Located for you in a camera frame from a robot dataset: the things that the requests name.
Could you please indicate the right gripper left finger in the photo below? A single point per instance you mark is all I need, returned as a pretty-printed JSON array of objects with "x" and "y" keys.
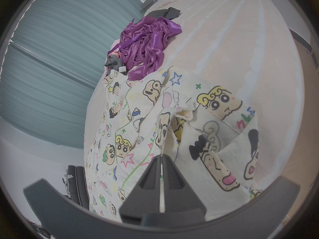
[{"x": 139, "y": 203}]

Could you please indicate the pile of clothes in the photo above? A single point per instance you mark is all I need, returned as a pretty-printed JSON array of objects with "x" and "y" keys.
[{"x": 144, "y": 41}]

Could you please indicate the bed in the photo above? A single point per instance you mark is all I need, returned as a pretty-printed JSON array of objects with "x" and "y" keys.
[{"x": 224, "y": 46}]

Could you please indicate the black chest of drawers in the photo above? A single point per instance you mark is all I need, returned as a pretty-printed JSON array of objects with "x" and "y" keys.
[{"x": 79, "y": 183}]

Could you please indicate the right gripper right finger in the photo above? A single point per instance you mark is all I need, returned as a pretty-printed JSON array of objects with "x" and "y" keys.
[{"x": 184, "y": 203}]

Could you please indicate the grey bedside table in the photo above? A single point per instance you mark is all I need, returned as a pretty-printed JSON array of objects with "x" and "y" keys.
[{"x": 147, "y": 4}]

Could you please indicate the white printed pyjama trousers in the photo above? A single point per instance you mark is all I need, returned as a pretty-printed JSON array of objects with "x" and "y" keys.
[{"x": 211, "y": 138}]

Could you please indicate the white crumpled cloth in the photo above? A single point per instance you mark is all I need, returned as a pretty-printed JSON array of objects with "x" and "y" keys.
[{"x": 67, "y": 182}]

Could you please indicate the blue-green curtain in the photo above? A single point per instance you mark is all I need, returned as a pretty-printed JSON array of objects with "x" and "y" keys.
[
  {"x": 74, "y": 28},
  {"x": 44, "y": 103}
]

